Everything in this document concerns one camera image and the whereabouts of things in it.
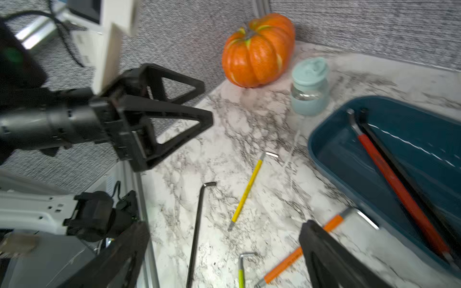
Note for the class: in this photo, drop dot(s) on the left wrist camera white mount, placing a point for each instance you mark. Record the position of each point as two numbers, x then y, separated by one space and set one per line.
105 23

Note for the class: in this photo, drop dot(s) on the red sleeved hex key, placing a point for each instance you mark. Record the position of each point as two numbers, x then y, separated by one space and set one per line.
418 217

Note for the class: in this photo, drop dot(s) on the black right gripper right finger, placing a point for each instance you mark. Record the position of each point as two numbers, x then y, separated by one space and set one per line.
330 265

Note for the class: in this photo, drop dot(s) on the lime green sleeved hex key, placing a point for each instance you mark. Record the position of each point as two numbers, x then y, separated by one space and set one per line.
241 276

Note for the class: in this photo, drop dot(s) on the black hex key front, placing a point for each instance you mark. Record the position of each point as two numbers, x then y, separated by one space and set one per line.
196 233

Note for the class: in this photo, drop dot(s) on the teal storage box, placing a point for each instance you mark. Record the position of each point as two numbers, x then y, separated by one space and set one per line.
340 157

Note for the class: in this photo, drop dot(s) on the orange sleeved hex key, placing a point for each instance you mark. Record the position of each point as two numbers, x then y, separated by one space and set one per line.
295 255

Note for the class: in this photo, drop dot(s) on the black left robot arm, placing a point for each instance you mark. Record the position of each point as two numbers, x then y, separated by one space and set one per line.
36 118

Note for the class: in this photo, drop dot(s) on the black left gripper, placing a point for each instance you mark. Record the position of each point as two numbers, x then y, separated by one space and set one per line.
145 132

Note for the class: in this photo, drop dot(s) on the yellow sleeved hex key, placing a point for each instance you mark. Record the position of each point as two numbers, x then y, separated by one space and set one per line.
249 187

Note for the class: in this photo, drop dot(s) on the mint green lidded jar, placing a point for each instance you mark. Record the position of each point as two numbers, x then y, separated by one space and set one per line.
310 91

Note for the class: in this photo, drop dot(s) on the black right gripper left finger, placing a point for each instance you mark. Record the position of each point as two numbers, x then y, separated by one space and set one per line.
119 264

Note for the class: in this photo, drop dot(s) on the orange pumpkin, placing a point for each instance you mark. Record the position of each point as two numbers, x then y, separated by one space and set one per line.
260 52

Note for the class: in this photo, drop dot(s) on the long black hex key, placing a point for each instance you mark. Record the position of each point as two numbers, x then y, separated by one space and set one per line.
423 150

